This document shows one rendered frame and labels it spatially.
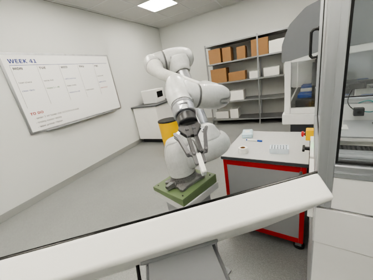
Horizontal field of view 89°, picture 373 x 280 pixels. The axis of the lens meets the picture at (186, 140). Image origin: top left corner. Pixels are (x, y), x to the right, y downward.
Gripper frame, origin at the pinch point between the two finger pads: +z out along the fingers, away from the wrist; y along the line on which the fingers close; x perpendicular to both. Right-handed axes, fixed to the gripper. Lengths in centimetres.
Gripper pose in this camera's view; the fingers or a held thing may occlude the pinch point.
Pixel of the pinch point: (201, 164)
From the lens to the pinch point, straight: 61.4
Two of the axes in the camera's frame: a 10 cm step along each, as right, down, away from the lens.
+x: 0.5, 5.3, 8.5
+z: 2.5, 8.2, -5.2
